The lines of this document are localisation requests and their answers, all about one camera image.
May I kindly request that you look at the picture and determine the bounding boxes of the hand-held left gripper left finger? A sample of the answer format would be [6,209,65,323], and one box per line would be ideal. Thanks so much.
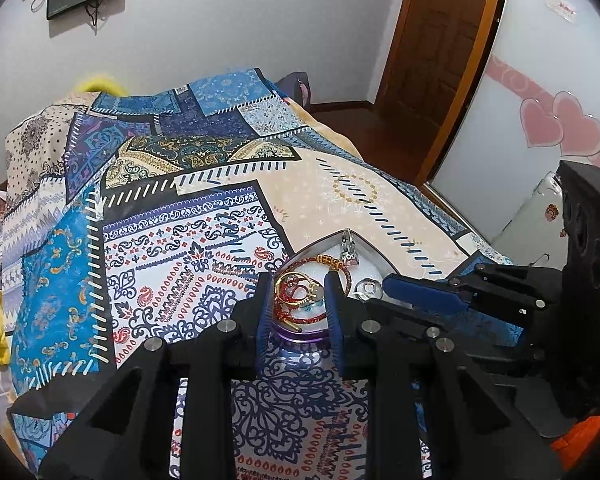
[37,271,276,480]

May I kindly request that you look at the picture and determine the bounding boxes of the silver pink pendant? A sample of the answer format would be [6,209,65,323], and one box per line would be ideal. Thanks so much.
[337,229,361,267]

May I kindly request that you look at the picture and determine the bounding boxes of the purple heart-shaped jewelry box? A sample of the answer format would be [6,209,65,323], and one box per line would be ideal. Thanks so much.
[270,230,411,345]

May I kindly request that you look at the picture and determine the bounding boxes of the white sliding wardrobe door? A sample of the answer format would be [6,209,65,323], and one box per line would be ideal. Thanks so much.
[425,0,600,241]

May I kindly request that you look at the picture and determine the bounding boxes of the red beaded bracelet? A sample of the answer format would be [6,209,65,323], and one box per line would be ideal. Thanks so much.
[275,300,329,334]

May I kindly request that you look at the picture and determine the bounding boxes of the white paper notice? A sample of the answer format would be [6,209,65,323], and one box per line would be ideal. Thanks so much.
[545,0,579,24]

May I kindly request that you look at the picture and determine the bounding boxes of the red cord bracelet gold beads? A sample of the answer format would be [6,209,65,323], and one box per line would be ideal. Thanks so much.
[275,254,355,297]

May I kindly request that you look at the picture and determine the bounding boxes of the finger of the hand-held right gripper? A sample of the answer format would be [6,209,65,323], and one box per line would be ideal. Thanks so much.
[382,260,563,326]
[365,299,536,361]

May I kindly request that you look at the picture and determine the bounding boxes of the pink heart decal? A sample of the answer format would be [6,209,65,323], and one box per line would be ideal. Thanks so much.
[520,90,600,162]

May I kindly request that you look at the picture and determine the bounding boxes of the brown wooden door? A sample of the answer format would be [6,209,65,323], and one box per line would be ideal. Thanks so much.
[375,0,511,186]

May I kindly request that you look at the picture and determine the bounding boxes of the patchwork patterned blanket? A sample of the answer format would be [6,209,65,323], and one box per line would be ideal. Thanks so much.
[0,67,526,480]

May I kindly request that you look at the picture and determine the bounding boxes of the gold bangle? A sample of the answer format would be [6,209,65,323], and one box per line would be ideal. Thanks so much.
[274,272,312,302]

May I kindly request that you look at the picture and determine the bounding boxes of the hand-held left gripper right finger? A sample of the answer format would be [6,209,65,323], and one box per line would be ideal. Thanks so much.
[324,271,566,480]

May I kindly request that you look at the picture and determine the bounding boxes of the dark purple bag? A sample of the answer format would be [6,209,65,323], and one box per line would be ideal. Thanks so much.
[275,71,314,107]

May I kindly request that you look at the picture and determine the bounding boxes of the yellow plastic object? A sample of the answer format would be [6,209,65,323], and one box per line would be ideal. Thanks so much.
[72,75,126,97]

